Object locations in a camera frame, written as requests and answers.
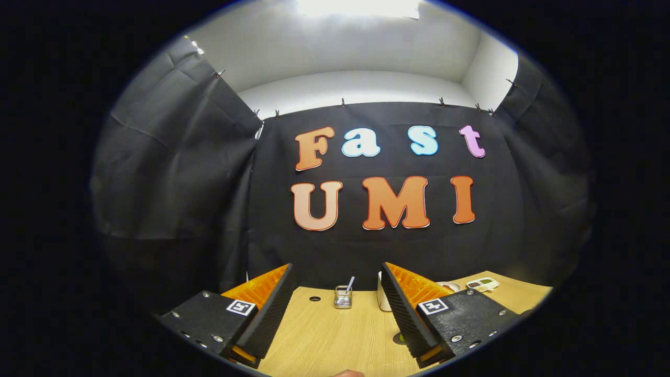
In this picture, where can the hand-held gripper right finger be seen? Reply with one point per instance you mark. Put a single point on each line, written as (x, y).
(400, 309)

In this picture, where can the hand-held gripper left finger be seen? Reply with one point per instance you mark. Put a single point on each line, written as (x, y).
(272, 309)

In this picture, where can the dark brown round coaster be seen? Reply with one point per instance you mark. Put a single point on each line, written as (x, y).
(395, 336)

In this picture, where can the white toaster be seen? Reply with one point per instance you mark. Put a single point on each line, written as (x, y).
(382, 296)

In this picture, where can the wooden table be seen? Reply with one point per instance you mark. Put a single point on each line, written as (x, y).
(324, 335)

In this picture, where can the white round plate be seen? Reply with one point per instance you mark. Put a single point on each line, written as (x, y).
(454, 286)

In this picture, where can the white divided dish with beans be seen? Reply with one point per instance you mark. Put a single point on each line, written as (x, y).
(482, 284)

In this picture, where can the black backdrop cloth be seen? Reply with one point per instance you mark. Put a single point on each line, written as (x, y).
(183, 183)

